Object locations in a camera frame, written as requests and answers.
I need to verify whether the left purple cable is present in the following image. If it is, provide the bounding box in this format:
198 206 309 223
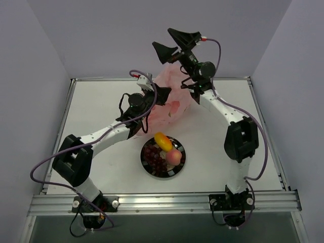
29 69 159 231

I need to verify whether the fake peach pink yellow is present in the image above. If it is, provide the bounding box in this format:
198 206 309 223
166 149 182 166

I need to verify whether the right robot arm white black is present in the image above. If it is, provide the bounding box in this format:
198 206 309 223
152 28 259 209

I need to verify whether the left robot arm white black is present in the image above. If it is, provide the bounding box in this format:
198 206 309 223
52 85 172 212

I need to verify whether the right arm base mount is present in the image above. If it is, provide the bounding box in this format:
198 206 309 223
209 191 255 211

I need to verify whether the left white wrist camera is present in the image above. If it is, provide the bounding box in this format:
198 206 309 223
136 75 154 91

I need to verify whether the aluminium front rail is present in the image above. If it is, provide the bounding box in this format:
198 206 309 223
27 191 302 216

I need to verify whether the round plate dark rim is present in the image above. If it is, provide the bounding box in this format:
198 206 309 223
140 136 186 179

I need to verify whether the pink plastic bag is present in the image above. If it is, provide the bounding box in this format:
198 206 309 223
147 64 191 135

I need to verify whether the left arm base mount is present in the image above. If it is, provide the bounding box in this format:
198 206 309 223
71 195 119 213

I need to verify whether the red fake grape bunch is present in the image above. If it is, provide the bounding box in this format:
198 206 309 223
143 144 168 176

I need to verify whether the orange fake fruit slice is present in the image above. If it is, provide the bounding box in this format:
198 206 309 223
154 132 173 152

